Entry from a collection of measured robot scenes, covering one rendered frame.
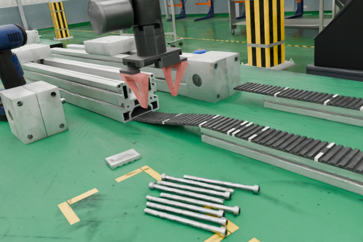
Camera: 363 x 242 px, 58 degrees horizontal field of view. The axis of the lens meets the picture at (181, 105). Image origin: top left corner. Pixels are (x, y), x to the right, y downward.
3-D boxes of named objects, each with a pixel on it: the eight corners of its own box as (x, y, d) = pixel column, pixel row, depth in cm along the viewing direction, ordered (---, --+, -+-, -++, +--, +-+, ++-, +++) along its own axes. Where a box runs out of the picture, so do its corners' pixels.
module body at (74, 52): (214, 86, 88) (211, 54, 85) (187, 97, 81) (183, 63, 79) (76, 63, 145) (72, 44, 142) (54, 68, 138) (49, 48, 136)
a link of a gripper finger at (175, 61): (146, 100, 69) (138, 55, 65) (171, 90, 73) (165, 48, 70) (167, 106, 64) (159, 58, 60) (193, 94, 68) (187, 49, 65)
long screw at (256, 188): (260, 190, 42) (260, 183, 42) (258, 195, 41) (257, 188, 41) (186, 177, 47) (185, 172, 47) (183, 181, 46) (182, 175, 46)
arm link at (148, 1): (163, -13, 59) (147, -11, 63) (129, -8, 55) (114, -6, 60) (169, 26, 61) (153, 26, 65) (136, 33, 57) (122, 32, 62)
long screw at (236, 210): (241, 212, 38) (240, 204, 38) (238, 217, 38) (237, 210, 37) (163, 195, 44) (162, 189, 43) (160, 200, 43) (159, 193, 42)
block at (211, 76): (247, 88, 83) (245, 50, 79) (214, 103, 75) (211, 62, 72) (220, 83, 89) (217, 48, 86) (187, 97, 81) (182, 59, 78)
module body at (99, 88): (159, 108, 76) (154, 73, 73) (123, 123, 70) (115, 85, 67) (33, 74, 133) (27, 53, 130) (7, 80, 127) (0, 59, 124)
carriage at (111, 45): (140, 56, 109) (137, 36, 106) (112, 64, 102) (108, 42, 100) (114, 54, 120) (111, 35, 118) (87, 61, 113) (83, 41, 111)
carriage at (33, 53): (54, 64, 115) (49, 45, 113) (21, 72, 108) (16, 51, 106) (37, 61, 126) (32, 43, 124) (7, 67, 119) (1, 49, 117)
